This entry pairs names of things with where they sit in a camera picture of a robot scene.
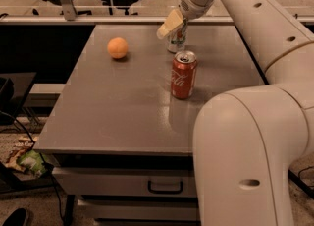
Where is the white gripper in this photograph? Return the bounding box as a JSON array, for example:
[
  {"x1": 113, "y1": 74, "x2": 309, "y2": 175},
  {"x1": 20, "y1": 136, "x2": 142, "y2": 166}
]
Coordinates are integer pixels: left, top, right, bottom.
[{"x1": 157, "y1": 0, "x2": 210, "y2": 39}]

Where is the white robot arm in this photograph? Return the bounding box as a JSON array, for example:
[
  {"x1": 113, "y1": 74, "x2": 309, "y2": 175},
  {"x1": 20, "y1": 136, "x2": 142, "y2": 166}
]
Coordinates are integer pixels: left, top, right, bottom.
[{"x1": 179, "y1": 0, "x2": 314, "y2": 226}]

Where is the red coca-cola can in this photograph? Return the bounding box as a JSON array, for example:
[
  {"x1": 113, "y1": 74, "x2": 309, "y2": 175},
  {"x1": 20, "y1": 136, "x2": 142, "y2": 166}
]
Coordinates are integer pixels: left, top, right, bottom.
[{"x1": 171, "y1": 51, "x2": 197, "y2": 99}]

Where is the orange fruit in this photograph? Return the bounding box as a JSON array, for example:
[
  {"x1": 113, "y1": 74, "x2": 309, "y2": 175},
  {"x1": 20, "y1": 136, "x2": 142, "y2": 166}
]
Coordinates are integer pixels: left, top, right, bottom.
[{"x1": 107, "y1": 37, "x2": 129, "y2": 59}]

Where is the grey drawer cabinet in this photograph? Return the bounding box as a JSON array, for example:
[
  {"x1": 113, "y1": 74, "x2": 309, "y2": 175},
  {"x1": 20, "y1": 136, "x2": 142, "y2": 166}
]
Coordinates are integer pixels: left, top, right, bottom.
[{"x1": 35, "y1": 24, "x2": 261, "y2": 226}]

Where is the black side table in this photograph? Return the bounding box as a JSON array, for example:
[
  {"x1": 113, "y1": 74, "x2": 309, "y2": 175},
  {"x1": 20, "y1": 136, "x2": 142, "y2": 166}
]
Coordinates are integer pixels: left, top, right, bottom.
[{"x1": 0, "y1": 72, "x2": 36, "y2": 125}]

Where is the brown snack bag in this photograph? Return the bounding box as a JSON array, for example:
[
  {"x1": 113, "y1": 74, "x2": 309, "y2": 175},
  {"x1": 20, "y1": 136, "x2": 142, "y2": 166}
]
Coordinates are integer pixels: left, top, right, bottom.
[{"x1": 5, "y1": 136, "x2": 37, "y2": 173}]

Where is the green snack bag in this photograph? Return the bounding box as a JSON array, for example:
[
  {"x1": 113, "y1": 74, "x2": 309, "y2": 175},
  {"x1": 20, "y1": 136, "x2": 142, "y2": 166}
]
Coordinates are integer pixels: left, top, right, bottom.
[{"x1": 17, "y1": 150, "x2": 49, "y2": 178}]

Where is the black shoe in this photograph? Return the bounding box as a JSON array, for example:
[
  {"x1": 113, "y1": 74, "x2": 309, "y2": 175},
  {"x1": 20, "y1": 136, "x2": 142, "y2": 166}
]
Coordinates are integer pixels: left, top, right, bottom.
[{"x1": 1, "y1": 208, "x2": 29, "y2": 226}]

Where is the black drawer handle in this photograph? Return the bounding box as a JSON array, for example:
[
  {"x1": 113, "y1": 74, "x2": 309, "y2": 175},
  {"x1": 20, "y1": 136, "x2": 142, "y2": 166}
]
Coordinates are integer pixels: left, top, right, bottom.
[{"x1": 147, "y1": 181, "x2": 183, "y2": 195}]

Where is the black cable on floor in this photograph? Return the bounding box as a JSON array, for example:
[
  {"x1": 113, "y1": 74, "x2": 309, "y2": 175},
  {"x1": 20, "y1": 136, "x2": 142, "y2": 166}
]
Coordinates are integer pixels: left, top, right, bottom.
[{"x1": 0, "y1": 110, "x2": 67, "y2": 226}]

